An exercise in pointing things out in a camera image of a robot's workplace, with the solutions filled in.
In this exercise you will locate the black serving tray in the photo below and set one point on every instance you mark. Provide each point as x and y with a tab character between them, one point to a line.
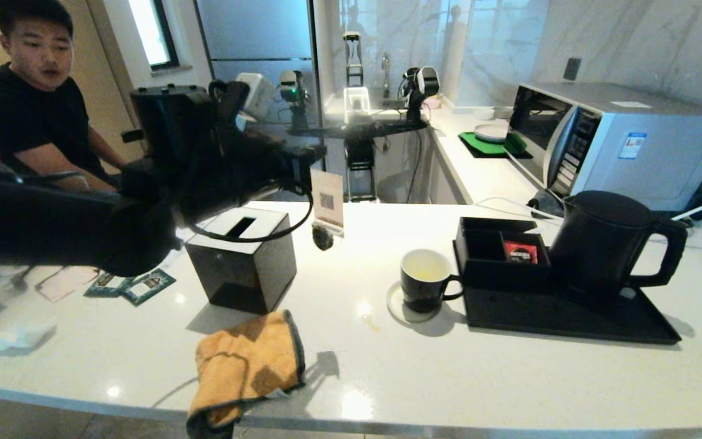
540	320

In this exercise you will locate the grey refrigerator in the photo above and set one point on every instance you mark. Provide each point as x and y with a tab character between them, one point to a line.
253	36

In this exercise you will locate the silver microwave oven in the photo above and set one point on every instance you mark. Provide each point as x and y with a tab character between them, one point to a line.
631	140

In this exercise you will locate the white plate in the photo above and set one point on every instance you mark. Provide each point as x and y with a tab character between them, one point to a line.
491	132

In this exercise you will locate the white bowl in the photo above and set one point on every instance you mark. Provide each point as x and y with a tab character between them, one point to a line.
503	112

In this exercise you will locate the black wall socket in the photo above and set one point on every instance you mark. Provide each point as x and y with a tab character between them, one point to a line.
573	68

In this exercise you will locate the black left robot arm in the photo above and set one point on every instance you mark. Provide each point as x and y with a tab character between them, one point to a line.
52	219

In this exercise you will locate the black background robot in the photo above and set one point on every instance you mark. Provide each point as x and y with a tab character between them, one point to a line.
360	158

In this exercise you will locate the green tea sachet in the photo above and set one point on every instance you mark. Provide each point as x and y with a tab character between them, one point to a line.
151	285
107	285

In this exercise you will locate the black sachet organiser box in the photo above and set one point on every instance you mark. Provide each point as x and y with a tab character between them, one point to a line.
485	274

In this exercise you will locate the person in black shirt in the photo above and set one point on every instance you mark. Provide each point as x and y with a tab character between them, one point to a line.
22	116

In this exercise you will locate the orange microfiber cloth grey trim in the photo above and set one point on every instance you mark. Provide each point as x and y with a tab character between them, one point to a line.
241	366

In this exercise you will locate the black electric kettle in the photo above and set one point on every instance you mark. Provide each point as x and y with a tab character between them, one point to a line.
601	244

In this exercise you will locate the black glossy tissue box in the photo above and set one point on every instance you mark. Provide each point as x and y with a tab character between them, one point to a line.
247	268

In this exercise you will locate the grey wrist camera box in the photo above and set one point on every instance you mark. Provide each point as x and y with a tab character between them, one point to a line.
256	94

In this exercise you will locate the acrylic table sign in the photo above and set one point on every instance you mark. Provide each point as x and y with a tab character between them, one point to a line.
329	201

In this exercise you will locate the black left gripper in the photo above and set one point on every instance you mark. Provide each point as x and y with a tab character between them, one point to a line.
278	161

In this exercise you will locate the white round coaster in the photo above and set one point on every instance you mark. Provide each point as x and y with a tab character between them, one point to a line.
395	308

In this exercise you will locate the black mug white inside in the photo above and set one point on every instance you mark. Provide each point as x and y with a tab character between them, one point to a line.
424	296

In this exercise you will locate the chrome kitchen faucet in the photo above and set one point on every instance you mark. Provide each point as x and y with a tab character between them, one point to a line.
386	67

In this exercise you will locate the beige torn sachet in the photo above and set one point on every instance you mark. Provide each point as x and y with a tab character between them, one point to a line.
64	283

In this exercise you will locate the white kitchen base cabinet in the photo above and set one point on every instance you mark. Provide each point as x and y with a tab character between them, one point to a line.
448	183

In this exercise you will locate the beige wooden door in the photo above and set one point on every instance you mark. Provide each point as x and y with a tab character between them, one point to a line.
101	61

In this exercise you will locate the crumpled white tissue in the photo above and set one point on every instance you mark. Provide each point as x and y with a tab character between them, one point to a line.
22	336

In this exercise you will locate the dark framed window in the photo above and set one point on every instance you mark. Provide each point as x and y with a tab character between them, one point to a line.
150	30

